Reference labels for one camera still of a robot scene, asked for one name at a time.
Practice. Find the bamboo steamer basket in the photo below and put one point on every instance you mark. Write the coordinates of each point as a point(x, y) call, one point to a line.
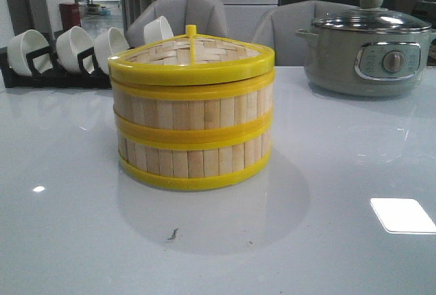
point(224, 113)
point(194, 160)

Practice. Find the bamboo steamer lid yellow rim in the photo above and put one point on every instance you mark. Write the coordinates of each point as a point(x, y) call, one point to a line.
point(191, 59)

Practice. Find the grey chair left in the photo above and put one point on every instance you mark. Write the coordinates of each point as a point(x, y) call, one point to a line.
point(207, 15)

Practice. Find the grey chair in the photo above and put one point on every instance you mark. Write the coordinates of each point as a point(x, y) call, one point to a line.
point(276, 28)
point(207, 15)

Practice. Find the white bowl right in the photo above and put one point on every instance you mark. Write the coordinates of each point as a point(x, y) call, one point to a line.
point(157, 30)

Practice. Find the white bowl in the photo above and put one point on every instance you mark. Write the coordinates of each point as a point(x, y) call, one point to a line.
point(69, 45)
point(108, 44)
point(20, 45)
point(157, 30)

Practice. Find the grey chair right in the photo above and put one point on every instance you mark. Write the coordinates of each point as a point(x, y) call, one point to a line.
point(276, 28)

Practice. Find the grey electric cooking pot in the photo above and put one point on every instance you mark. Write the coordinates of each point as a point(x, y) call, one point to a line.
point(366, 64)

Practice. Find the black bowl rack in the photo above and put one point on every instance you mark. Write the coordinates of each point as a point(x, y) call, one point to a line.
point(90, 75)

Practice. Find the red bin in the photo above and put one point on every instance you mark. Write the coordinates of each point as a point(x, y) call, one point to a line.
point(70, 15)

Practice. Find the glass pot lid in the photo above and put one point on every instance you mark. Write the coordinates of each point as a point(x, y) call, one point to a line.
point(371, 17)

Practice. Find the white bowl far left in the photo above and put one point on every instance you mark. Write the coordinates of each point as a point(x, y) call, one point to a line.
point(20, 45)

